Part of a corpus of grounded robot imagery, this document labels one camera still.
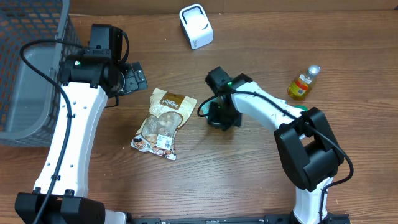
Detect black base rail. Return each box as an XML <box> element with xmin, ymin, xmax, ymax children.
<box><xmin>124</xmin><ymin>213</ymin><xmax>352</xmax><ymax>224</ymax></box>

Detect teal wipes pack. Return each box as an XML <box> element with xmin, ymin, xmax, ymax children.
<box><xmin>201</xmin><ymin>102</ymin><xmax>210</xmax><ymax>114</ymax></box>

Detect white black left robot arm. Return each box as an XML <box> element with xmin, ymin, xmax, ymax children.
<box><xmin>15</xmin><ymin>24</ymin><xmax>147</xmax><ymax>223</ymax></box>

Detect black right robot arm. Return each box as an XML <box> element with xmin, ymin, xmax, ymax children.
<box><xmin>198</xmin><ymin>67</ymin><xmax>350</xmax><ymax>223</ymax></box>

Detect grey plastic mesh basket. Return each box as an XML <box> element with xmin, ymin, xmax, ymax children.
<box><xmin>1</xmin><ymin>0</ymin><xmax>80</xmax><ymax>147</ymax></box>

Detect brown snack pouch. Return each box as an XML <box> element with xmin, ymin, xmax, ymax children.
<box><xmin>131</xmin><ymin>88</ymin><xmax>197</xmax><ymax>161</ymax></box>

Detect green lid Knorr jar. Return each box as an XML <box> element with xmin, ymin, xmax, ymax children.
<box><xmin>294</xmin><ymin>105</ymin><xmax>308</xmax><ymax>111</ymax></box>

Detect white barcode scanner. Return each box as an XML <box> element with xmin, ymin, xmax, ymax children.
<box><xmin>179</xmin><ymin>4</ymin><xmax>214</xmax><ymax>50</ymax></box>

